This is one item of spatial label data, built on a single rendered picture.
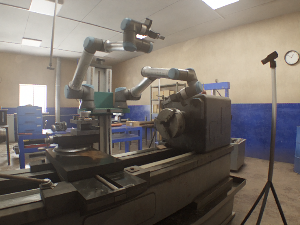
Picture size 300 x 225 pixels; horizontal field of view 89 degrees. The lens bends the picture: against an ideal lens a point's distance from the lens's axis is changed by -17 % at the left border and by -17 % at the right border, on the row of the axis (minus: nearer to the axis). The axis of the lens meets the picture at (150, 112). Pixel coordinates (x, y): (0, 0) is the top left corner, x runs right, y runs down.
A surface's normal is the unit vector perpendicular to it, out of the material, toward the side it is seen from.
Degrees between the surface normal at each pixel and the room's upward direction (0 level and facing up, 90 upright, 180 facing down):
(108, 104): 90
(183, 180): 90
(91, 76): 90
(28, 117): 90
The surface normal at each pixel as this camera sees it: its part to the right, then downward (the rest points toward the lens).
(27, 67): 0.67, 0.02
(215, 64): -0.74, 0.01
